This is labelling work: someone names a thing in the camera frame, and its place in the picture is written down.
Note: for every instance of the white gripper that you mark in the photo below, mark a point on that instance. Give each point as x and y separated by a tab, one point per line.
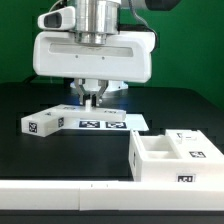
84	42

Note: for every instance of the white cabinet body box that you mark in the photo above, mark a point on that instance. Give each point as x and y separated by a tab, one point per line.
152	159

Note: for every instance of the white door panel with knob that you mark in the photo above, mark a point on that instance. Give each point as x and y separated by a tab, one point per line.
189	145

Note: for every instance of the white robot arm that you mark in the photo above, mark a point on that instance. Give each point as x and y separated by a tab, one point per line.
128	20

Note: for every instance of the white base tag sheet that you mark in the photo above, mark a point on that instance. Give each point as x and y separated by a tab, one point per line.
132	122

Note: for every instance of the white block with tags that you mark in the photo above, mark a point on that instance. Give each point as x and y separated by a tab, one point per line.
42	124

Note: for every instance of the white front obstacle rail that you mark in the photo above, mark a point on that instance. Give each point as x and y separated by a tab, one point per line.
109	195

